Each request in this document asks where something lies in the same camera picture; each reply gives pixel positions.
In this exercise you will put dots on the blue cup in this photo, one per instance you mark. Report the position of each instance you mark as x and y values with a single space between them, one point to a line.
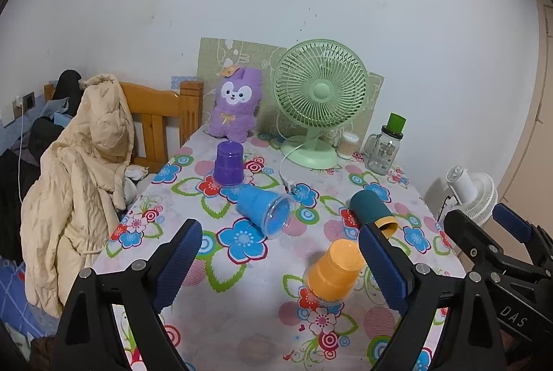
264 212

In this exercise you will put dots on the beige door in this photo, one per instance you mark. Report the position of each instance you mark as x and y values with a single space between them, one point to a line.
531 103

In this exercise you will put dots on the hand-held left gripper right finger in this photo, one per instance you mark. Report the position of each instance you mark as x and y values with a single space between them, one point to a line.
382 267

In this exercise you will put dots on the purple cup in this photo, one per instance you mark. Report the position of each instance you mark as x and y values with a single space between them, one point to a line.
229 163

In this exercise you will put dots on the black bag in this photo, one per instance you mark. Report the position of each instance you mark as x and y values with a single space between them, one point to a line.
69 88

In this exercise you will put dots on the teal cup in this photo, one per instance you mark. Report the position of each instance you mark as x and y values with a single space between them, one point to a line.
372 210

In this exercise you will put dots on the beige padded jacket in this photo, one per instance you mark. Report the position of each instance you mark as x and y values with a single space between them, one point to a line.
69 189

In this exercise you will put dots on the small white fan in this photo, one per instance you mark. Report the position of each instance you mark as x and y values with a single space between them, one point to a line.
468 191

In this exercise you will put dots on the glass jar with green lid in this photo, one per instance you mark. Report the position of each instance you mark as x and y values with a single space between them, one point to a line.
383 148

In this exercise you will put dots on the grey cloth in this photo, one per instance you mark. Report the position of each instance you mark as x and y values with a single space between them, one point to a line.
131 181

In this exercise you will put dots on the purple plush bunny toy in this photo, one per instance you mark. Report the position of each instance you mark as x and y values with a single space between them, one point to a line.
235 107

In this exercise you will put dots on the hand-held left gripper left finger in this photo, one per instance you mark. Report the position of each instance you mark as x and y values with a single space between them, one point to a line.
179 263

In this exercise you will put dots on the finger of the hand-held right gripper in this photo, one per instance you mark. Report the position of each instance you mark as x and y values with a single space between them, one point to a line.
464 235
512 222

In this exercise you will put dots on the wooden chair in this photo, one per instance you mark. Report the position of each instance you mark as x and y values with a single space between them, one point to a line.
157 116

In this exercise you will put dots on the orange cup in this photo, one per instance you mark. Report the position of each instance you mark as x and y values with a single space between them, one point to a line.
337 273

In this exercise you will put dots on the green desk fan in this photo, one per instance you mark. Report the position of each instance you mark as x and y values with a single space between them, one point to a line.
319 90

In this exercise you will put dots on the blue checked bedding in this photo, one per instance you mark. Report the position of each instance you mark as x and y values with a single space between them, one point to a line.
17 293

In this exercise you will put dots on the floral tablecloth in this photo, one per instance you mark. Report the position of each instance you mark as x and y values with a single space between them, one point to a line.
242 310

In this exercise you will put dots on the cotton swab container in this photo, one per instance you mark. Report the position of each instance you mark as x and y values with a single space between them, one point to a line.
347 146

